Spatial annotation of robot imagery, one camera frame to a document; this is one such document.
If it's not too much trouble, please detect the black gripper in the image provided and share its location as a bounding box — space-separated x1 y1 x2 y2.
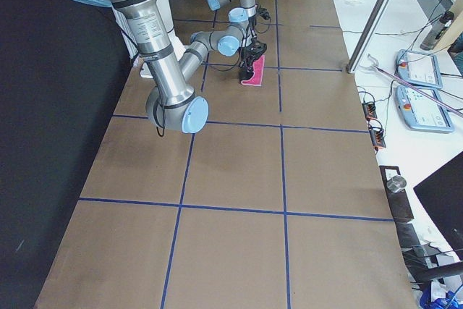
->
239 42 267 80
247 15 257 34

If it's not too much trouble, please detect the pink grey towel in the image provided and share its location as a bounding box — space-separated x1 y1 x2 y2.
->
240 55 265 87

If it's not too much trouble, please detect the reacher grabber stick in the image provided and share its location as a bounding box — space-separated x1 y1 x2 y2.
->
367 53 463 118

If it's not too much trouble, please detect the orange black connector box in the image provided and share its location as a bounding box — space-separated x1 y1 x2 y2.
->
362 101 378 120

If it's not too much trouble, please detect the upper teach pendant tablet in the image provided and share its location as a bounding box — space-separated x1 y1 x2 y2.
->
396 49 443 89

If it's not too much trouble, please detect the teach pendant tablet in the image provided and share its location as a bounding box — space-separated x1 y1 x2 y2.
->
395 85 454 134
396 49 443 89

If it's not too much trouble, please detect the lower teach pendant tablet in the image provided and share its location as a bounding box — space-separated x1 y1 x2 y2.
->
395 85 454 134

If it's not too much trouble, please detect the small metal cup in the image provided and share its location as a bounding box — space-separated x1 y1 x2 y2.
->
386 175 407 193

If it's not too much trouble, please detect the dark water bottle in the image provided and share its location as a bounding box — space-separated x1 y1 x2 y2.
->
420 10 454 51

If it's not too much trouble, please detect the black monitor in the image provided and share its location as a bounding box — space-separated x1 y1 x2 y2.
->
414 153 462 258

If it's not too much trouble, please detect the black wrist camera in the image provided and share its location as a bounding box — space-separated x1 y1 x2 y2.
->
256 6 271 21

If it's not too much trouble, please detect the aluminium frame post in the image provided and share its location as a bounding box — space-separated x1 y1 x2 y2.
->
346 0 390 74

